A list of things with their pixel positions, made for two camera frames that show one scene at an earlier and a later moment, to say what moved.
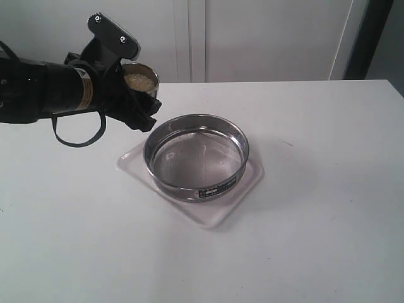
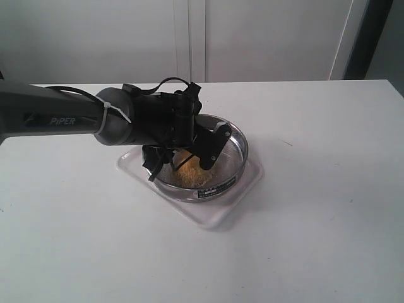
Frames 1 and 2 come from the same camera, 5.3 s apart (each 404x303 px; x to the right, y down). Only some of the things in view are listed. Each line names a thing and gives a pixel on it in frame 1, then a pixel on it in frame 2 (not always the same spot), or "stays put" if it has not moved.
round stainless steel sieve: [196, 158] stays put
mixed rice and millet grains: [139, 82] -> [188, 170]
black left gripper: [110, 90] -> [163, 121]
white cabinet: [196, 41] stays put
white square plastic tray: [205, 212] stays put
